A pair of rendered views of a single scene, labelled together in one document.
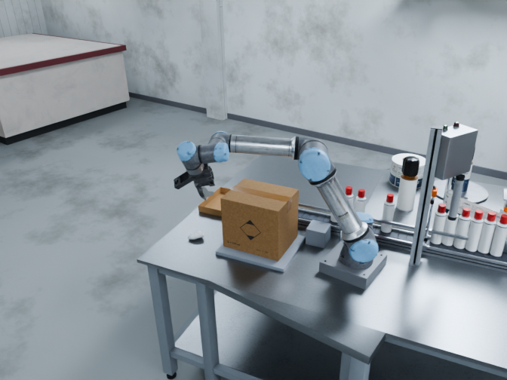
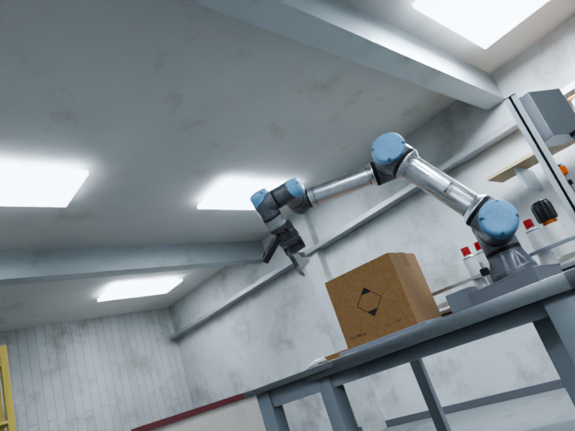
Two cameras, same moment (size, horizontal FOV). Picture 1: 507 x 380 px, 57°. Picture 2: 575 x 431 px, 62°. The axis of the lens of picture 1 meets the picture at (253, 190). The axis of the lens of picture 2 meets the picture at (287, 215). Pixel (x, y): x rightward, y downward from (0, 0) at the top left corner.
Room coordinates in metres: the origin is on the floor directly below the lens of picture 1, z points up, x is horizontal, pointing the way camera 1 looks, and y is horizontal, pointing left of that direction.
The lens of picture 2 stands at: (0.05, 0.03, 0.79)
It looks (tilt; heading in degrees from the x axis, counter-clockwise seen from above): 19 degrees up; 6
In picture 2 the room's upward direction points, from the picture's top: 19 degrees counter-clockwise
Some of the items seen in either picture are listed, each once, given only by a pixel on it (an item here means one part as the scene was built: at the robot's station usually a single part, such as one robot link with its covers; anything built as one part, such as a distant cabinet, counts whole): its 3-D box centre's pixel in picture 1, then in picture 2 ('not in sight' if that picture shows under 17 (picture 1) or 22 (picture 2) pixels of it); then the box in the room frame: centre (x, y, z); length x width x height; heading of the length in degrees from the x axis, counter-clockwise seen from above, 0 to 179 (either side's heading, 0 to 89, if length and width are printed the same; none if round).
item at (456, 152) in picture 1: (450, 151); (546, 119); (1.79, -0.83, 1.38); 0.17 x 0.10 x 0.19; 119
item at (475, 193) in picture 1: (458, 191); not in sight; (2.37, -1.19, 0.89); 0.31 x 0.31 x 0.01
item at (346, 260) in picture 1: (357, 249); (509, 262); (1.73, -0.46, 0.93); 0.15 x 0.15 x 0.10
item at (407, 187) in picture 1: (408, 183); (555, 232); (2.20, -0.82, 1.03); 0.09 x 0.09 x 0.30
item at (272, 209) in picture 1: (260, 218); (382, 299); (1.95, -0.03, 0.99); 0.30 x 0.24 x 0.27; 62
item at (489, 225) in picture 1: (487, 232); not in sight; (1.77, -1.06, 0.98); 0.05 x 0.05 x 0.20
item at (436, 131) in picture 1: (425, 200); (554, 175); (1.76, -0.74, 1.16); 0.04 x 0.04 x 0.67; 64
